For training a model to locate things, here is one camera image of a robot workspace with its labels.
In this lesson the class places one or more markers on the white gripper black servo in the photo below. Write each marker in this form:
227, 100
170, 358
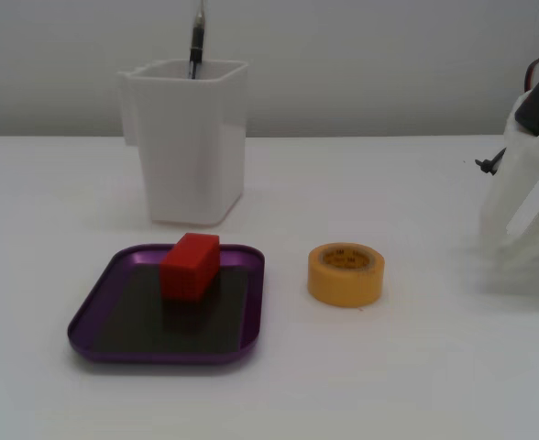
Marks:
528, 158

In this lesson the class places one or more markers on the red ribbed cube block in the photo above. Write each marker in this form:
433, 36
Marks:
189, 268

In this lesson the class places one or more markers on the black zip tie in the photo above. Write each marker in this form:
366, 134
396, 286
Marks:
488, 163

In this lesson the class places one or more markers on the yellow masking tape roll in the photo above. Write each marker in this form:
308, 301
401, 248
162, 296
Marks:
343, 279

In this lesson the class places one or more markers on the white plastic pen holder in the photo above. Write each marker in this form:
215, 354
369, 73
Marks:
191, 146

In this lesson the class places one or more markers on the black pen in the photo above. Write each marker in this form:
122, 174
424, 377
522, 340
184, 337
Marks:
197, 41

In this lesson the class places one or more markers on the purple metal tray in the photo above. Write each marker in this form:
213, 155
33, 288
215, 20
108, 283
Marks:
127, 321

